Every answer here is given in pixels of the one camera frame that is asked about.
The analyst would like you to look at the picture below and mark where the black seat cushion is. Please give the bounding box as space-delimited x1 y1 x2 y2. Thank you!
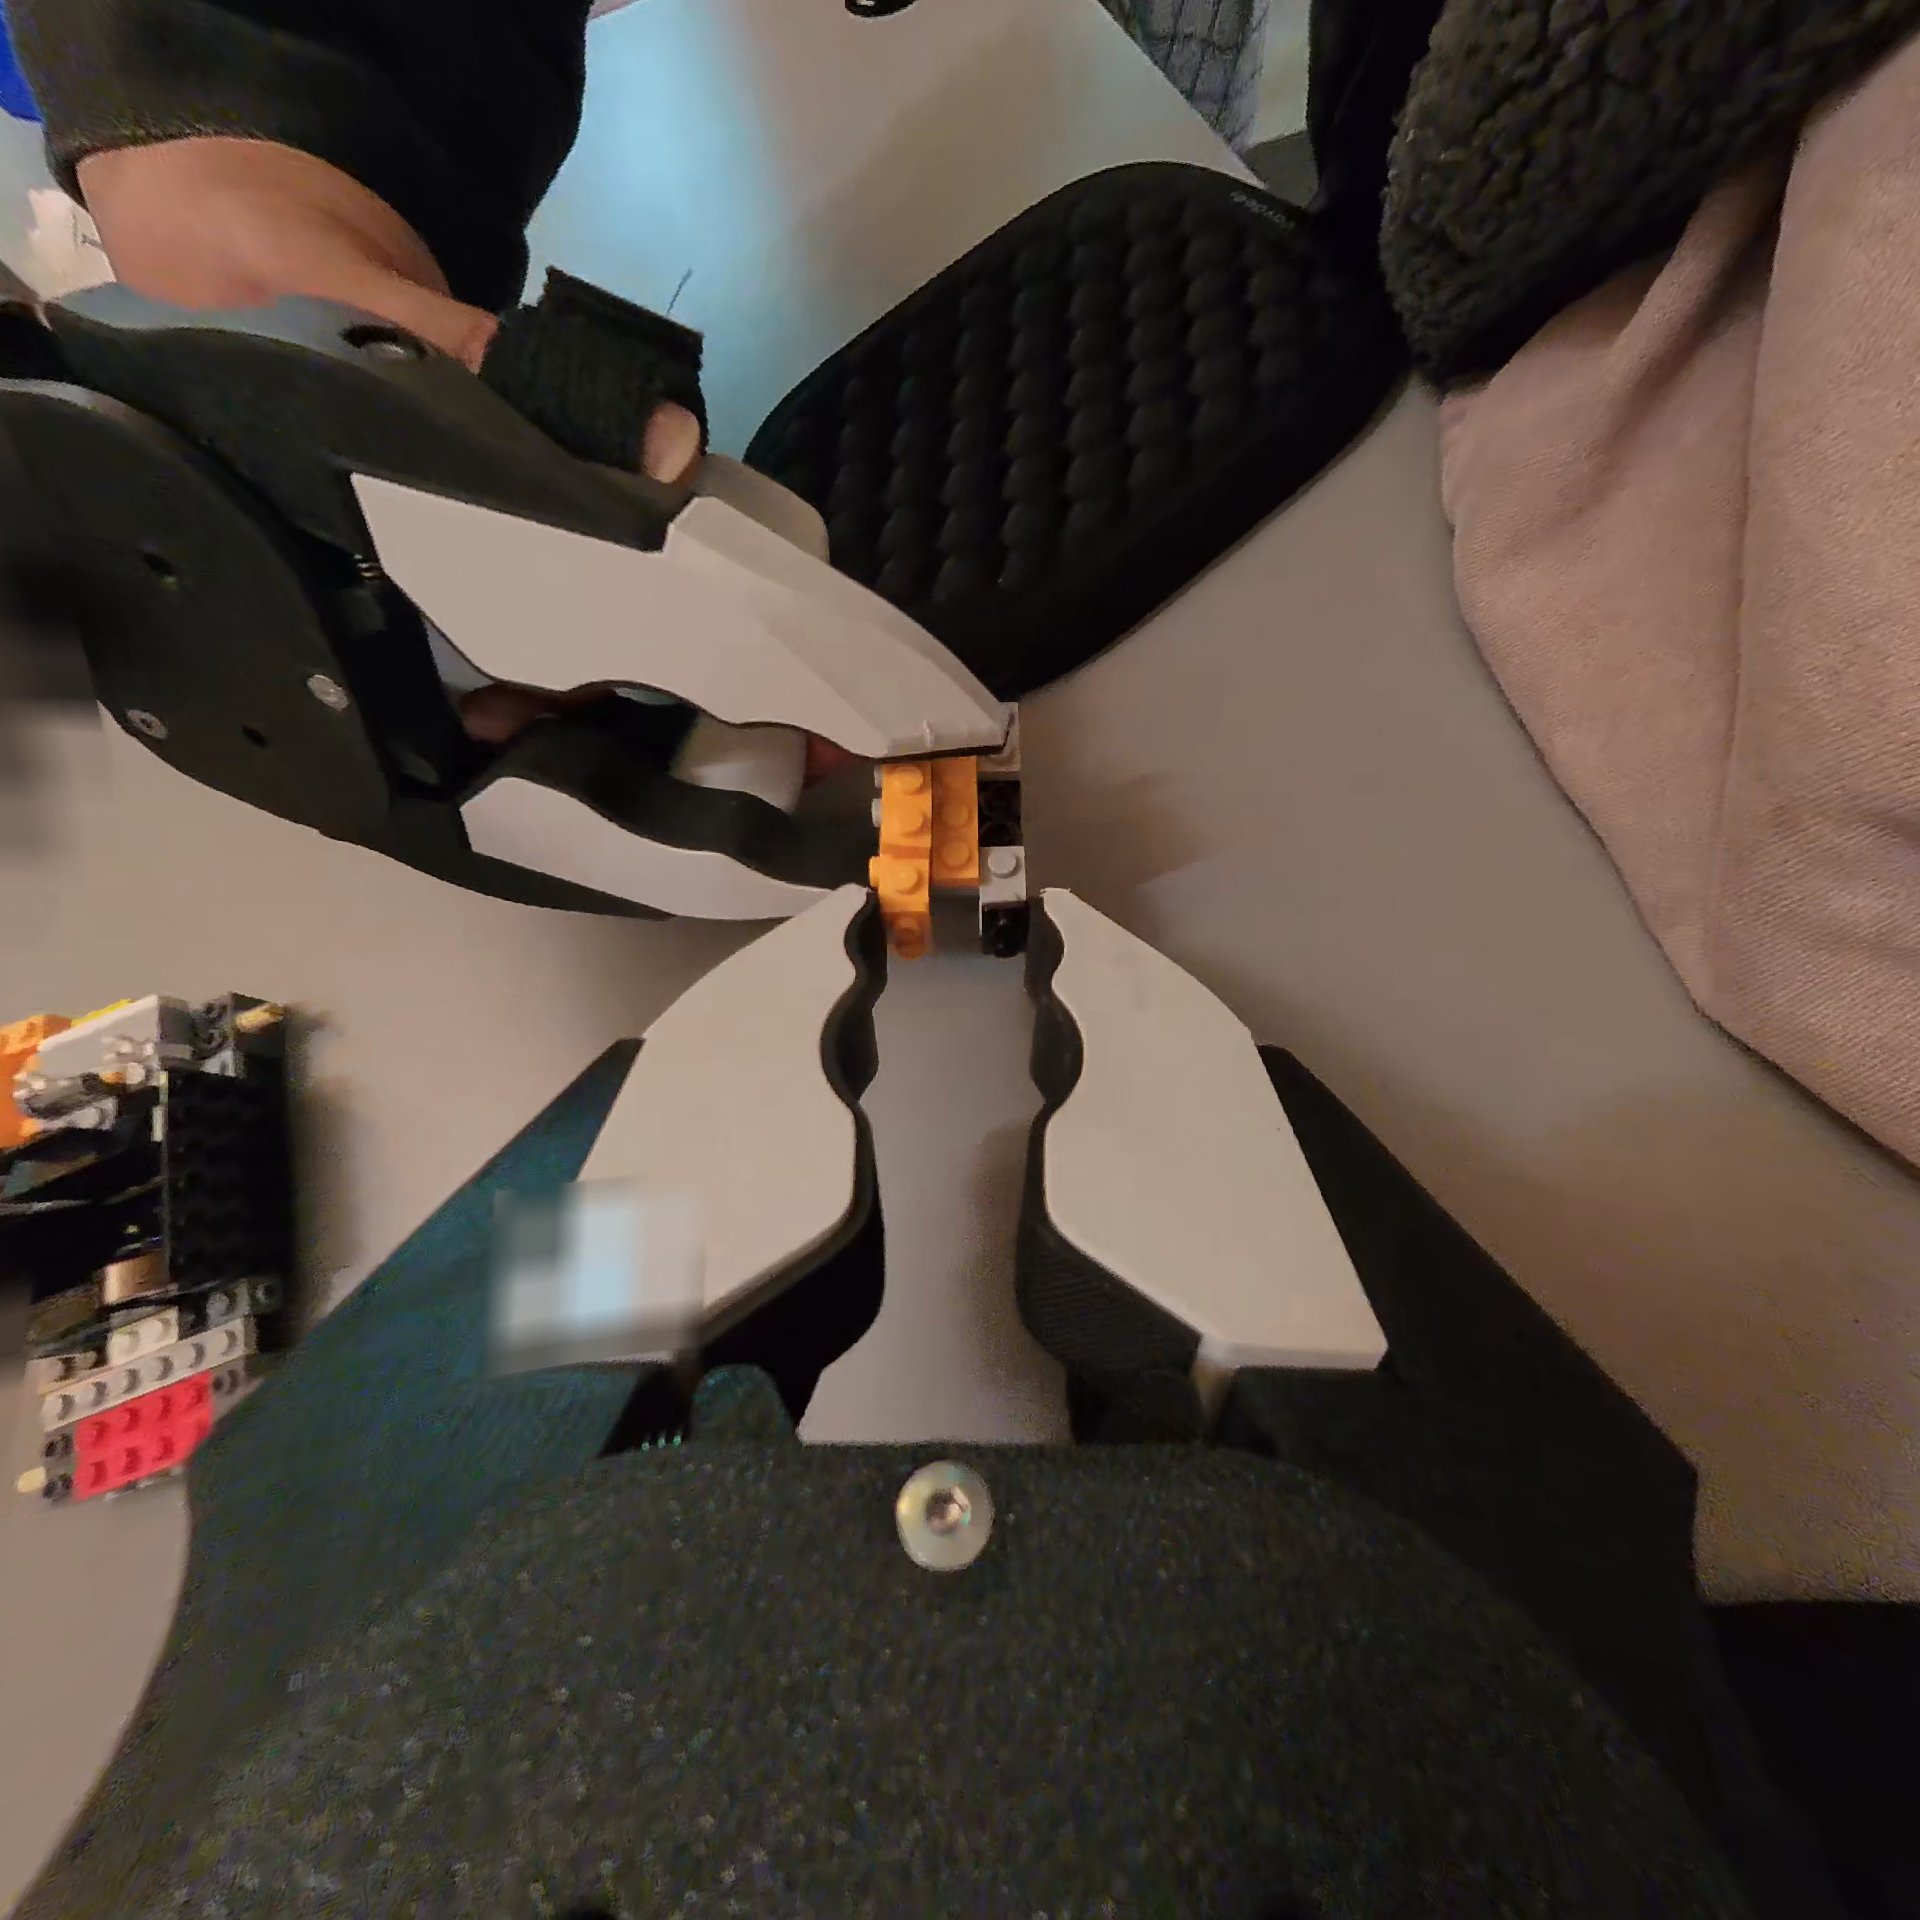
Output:
743 162 1415 702

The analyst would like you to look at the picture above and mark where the person's right hand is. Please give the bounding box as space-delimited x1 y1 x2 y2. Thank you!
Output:
72 139 711 485

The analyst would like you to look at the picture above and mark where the black brick car chassis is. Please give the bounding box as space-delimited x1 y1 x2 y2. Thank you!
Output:
0 990 295 1507

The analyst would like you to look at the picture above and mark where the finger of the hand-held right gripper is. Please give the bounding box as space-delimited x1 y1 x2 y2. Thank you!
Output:
349 470 1008 758
456 719 880 923

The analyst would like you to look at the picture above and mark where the grey desk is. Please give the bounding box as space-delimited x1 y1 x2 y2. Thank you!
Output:
0 0 1920 1863

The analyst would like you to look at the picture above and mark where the pink sweatshirt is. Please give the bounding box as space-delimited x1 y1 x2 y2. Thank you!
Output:
1439 46 1920 1167

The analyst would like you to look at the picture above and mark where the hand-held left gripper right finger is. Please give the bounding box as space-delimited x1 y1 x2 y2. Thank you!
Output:
1018 887 1391 1375

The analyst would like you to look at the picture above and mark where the plaid shirt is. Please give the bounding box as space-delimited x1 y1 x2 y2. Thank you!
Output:
1114 0 1274 147

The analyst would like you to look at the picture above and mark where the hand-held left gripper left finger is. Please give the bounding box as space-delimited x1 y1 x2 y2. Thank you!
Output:
577 885 890 1335

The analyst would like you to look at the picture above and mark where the orange grey brick assembly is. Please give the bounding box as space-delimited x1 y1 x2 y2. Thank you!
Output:
867 757 986 963

